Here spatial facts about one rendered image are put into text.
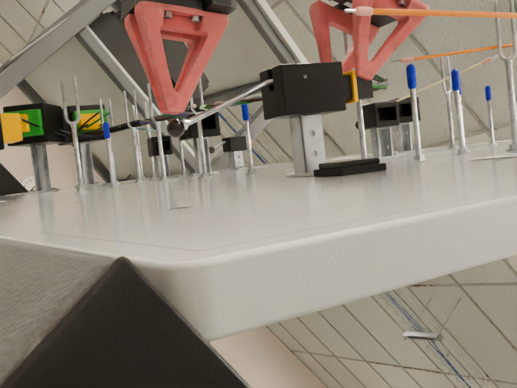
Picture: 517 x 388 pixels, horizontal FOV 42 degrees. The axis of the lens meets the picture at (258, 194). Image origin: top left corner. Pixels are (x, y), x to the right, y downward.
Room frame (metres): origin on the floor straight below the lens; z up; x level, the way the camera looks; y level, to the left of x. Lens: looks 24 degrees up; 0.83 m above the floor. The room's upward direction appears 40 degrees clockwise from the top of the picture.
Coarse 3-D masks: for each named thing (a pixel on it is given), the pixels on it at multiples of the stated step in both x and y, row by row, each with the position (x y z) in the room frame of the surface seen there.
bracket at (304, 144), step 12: (300, 120) 0.47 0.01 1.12; (312, 120) 0.47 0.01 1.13; (300, 132) 0.47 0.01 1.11; (300, 144) 0.48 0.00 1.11; (312, 144) 0.47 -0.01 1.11; (300, 156) 0.48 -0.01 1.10; (312, 156) 0.48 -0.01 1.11; (324, 156) 0.48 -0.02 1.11; (300, 168) 0.49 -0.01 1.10; (312, 168) 0.48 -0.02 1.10
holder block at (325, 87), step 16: (288, 64) 0.44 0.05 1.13; (304, 64) 0.44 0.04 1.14; (320, 64) 0.44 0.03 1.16; (336, 64) 0.44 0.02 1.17; (288, 80) 0.44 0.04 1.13; (304, 80) 0.44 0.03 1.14; (320, 80) 0.45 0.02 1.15; (336, 80) 0.45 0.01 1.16; (272, 96) 0.47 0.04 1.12; (288, 96) 0.45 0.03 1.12; (304, 96) 0.45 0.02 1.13; (320, 96) 0.45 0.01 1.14; (336, 96) 0.45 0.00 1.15; (272, 112) 0.47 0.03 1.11; (288, 112) 0.45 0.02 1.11; (304, 112) 0.45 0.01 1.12; (320, 112) 0.46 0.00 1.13
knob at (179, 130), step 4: (172, 120) 0.46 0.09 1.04; (176, 120) 0.46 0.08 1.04; (168, 124) 0.46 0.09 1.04; (172, 124) 0.46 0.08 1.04; (176, 124) 0.46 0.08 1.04; (180, 124) 0.46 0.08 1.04; (168, 128) 0.46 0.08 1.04; (172, 128) 0.46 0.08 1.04; (176, 128) 0.46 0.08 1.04; (180, 128) 0.46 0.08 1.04; (184, 128) 0.46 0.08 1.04; (168, 132) 0.46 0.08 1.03; (172, 132) 0.46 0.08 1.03; (176, 132) 0.46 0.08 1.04; (180, 132) 0.46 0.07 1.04; (172, 136) 0.47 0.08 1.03; (176, 136) 0.46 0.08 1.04
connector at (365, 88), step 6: (348, 78) 0.46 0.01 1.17; (360, 78) 0.46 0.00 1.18; (348, 84) 0.46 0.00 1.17; (360, 84) 0.46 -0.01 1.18; (366, 84) 0.46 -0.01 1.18; (348, 90) 0.46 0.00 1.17; (360, 90) 0.46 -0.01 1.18; (366, 90) 0.46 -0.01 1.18; (372, 90) 0.46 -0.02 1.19; (348, 96) 0.46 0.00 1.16; (360, 96) 0.46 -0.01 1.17; (366, 96) 0.46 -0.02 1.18; (372, 96) 0.46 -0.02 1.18
